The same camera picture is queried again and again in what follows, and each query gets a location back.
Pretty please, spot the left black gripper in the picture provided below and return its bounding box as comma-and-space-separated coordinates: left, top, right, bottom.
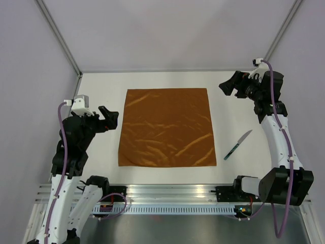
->
77, 105, 118, 149

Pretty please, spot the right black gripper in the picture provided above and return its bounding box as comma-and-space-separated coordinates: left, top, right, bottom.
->
219, 70, 265, 102

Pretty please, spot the green-handled steel knife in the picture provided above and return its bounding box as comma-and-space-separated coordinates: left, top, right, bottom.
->
223, 130, 252, 161

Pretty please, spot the orange-brown cloth napkin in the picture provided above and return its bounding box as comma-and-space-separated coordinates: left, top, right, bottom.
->
118, 88, 217, 168

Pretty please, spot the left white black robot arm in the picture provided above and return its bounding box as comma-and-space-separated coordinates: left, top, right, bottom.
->
30, 106, 119, 243

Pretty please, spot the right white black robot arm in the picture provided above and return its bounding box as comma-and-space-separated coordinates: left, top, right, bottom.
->
219, 71, 314, 206

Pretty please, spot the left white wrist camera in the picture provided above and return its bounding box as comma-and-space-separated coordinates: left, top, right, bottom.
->
64, 95, 94, 116

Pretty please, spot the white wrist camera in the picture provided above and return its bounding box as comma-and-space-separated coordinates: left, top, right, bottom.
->
248, 58, 269, 82
64, 95, 94, 116

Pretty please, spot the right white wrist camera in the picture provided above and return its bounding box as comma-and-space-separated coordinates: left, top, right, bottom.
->
248, 58, 269, 82

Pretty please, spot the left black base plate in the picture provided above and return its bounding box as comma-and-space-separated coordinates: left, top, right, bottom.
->
108, 186, 127, 202

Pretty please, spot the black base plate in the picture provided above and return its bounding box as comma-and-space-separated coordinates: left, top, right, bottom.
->
108, 186, 127, 202
215, 186, 255, 202

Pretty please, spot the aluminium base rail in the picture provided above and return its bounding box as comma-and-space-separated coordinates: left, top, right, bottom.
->
35, 183, 312, 204

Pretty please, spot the white slotted cable duct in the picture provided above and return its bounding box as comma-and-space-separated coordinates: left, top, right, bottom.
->
91, 205, 236, 215

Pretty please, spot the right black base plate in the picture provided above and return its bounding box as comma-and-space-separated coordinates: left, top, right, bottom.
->
215, 186, 255, 202

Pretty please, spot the right aluminium frame post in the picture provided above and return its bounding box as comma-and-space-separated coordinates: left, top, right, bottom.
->
265, 0, 304, 61

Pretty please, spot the aluminium frame post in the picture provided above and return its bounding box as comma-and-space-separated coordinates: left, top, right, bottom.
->
265, 0, 304, 61
34, 0, 82, 77

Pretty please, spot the left aluminium frame post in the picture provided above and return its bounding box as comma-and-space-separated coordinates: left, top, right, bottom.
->
34, 0, 82, 77

